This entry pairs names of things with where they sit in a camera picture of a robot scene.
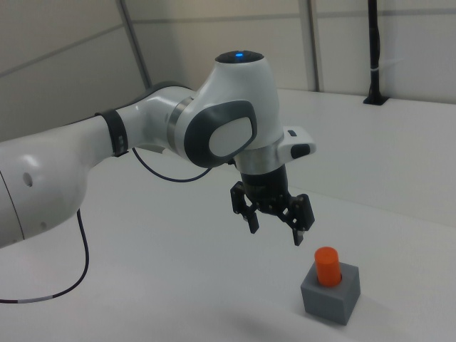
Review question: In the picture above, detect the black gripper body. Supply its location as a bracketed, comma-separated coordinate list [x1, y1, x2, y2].
[240, 165, 291, 218]

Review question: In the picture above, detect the orange cylinder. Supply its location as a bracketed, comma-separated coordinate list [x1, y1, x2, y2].
[313, 246, 343, 287]

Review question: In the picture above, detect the grey block with round hole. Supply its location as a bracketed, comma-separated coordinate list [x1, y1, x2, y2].
[301, 261, 361, 326]

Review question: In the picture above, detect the black pole with base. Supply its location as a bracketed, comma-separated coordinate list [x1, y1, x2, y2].
[363, 0, 389, 106]

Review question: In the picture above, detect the black cable strap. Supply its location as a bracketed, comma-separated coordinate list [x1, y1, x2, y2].
[94, 109, 130, 157]

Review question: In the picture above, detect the grey partition frame post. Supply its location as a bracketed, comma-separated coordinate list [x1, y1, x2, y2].
[308, 0, 326, 92]
[115, 0, 153, 90]

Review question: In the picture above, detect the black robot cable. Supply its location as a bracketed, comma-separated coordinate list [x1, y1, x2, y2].
[0, 145, 214, 306]

